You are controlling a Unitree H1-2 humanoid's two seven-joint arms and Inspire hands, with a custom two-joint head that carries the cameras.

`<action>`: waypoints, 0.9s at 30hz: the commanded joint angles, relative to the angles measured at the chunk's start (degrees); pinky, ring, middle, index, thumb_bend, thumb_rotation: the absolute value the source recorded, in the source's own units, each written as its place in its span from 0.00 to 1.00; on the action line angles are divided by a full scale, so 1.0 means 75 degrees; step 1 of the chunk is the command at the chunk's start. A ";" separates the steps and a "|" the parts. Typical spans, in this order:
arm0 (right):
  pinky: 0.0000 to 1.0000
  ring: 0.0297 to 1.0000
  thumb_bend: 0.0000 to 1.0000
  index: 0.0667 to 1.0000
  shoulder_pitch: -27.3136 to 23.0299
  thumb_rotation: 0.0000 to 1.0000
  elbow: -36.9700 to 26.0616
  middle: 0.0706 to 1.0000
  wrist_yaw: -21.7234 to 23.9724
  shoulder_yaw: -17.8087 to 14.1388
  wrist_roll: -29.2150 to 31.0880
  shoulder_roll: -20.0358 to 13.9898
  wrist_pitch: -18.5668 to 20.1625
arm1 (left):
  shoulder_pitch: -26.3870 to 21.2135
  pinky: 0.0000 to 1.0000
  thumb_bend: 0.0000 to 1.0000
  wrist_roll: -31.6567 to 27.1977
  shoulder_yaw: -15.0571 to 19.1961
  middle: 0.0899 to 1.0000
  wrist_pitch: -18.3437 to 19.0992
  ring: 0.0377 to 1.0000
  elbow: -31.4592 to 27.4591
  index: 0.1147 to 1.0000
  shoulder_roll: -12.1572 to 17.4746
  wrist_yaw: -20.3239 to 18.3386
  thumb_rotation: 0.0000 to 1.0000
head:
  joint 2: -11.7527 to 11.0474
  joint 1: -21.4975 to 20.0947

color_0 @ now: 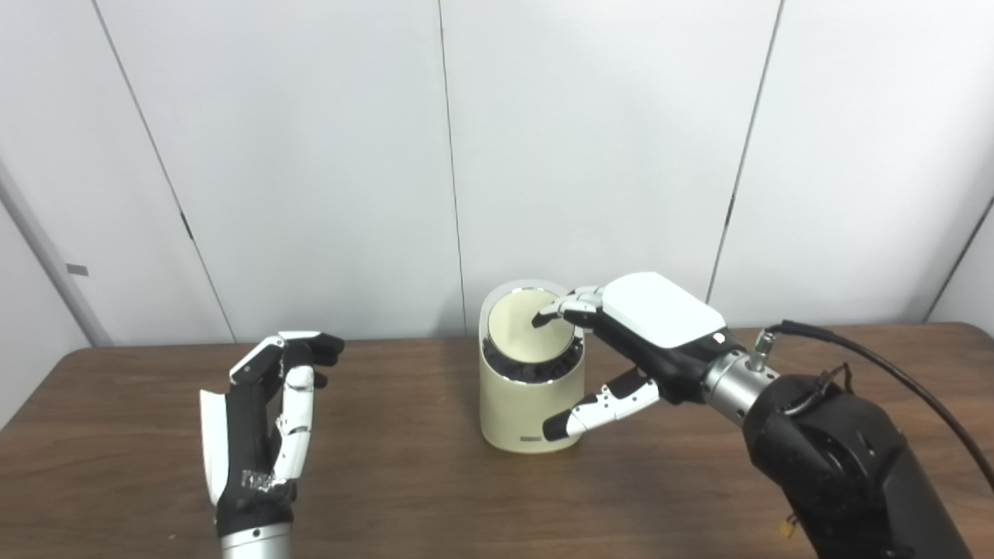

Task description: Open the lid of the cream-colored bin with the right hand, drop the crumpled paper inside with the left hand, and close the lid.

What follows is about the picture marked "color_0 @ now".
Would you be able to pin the white and black left hand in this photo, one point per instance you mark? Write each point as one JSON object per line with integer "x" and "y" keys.
{"x": 245, "y": 442}

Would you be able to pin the white and black right hand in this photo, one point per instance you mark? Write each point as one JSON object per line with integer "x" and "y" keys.
{"x": 660, "y": 318}

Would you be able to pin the round cream bin lid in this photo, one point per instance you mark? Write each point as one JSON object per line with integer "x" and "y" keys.
{"x": 516, "y": 330}

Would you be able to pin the cream-colored cylindrical bin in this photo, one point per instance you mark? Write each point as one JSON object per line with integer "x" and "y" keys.
{"x": 512, "y": 411}

